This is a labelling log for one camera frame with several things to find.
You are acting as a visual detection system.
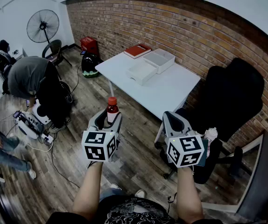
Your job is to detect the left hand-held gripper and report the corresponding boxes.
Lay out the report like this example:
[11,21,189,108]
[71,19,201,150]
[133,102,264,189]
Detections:
[81,109,123,162]

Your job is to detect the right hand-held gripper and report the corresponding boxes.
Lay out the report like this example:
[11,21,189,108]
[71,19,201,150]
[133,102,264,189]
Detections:
[162,111,206,169]

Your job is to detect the small red-capped bottle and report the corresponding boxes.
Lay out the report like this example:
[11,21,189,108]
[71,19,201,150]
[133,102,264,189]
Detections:
[106,96,120,124]

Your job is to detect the white tray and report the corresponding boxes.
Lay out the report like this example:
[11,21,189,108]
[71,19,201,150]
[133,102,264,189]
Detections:
[126,48,176,86]

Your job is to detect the person's right forearm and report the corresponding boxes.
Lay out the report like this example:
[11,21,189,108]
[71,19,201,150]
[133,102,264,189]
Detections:
[176,167,205,224]

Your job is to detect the person's left forearm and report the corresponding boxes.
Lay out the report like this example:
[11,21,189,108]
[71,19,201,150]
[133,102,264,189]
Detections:
[72,162,103,221]

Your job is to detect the white table leg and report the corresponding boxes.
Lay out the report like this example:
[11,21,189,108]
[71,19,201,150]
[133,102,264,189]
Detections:
[154,121,165,144]
[108,79,115,98]

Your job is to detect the pink plush toy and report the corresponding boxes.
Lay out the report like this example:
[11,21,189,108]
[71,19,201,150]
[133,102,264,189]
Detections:
[203,126,219,158]

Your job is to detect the dark green tablet case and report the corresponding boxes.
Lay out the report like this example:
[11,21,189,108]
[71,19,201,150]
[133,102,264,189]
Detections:
[201,138,210,167]

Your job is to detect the black helmet with green trim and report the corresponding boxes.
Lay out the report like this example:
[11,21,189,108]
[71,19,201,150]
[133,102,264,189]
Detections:
[81,52,104,78]

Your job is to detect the white power strip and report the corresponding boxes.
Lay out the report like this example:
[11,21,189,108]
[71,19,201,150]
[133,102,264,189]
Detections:
[42,134,55,146]

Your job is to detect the black office chair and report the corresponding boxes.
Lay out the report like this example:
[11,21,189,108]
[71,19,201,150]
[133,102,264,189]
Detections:
[155,57,265,185]

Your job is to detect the blue denim shorts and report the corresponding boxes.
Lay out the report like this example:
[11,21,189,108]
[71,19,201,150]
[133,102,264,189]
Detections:
[99,187,127,203]

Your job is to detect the white floor device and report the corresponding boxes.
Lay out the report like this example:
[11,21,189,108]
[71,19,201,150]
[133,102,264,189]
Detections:
[17,101,53,140]

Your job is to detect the red hardcover book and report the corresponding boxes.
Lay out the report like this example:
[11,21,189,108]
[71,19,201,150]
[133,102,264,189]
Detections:
[124,43,152,59]

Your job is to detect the red plastic crate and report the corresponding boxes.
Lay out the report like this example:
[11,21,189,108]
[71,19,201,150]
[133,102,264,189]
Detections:
[79,36,99,56]

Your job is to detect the black plastic chair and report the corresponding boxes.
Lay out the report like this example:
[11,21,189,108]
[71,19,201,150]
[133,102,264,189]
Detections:
[42,39,73,67]

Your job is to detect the black patterned shirt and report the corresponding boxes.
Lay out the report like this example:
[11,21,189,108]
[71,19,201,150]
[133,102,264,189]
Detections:
[46,195,223,224]

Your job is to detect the long black floor cable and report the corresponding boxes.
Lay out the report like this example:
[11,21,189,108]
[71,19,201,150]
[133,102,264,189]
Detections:
[51,146,81,189]

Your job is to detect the black dangling cord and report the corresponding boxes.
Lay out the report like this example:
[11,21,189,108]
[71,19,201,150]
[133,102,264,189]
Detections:
[167,192,178,208]

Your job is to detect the dark desk with white frame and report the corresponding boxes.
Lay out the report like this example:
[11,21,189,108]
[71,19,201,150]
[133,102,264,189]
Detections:
[201,129,268,221]

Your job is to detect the black pedestal fan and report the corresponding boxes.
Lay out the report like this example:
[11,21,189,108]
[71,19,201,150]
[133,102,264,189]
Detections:
[26,9,60,45]

